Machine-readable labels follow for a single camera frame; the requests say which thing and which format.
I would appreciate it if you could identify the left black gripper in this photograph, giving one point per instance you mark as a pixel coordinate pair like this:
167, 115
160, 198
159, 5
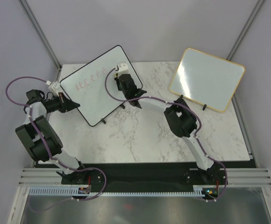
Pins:
63, 102

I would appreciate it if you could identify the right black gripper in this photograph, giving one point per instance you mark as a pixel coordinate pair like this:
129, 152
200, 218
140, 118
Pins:
116, 79

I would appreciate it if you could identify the black-framed whiteboard with writing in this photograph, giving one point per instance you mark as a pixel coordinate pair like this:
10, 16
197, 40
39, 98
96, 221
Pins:
86, 85

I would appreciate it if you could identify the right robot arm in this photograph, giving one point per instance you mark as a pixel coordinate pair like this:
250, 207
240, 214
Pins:
182, 122

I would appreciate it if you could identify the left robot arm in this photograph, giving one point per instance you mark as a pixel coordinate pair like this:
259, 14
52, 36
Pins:
39, 138

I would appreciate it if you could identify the black whiteboard stand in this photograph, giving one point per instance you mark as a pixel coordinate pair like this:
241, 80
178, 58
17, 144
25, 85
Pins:
121, 105

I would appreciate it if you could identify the orange-framed whiteboard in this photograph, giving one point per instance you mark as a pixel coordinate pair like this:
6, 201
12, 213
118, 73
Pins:
207, 80

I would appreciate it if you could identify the black orange-board stand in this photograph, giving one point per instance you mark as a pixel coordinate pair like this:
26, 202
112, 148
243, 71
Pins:
204, 106

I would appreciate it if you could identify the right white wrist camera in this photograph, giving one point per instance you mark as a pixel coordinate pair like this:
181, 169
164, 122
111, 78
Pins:
121, 68

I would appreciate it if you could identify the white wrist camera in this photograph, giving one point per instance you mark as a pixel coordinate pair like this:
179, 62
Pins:
121, 68
53, 87

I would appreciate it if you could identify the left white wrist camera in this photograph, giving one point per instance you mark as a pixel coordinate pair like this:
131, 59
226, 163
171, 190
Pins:
53, 87

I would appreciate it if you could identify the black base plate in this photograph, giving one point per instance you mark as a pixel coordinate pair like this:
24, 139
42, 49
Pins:
145, 188

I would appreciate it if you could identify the aluminium frame rail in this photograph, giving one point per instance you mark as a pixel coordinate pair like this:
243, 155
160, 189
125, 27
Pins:
239, 177

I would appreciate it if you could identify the white slotted cable duct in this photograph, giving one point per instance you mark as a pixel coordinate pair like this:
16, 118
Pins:
76, 191

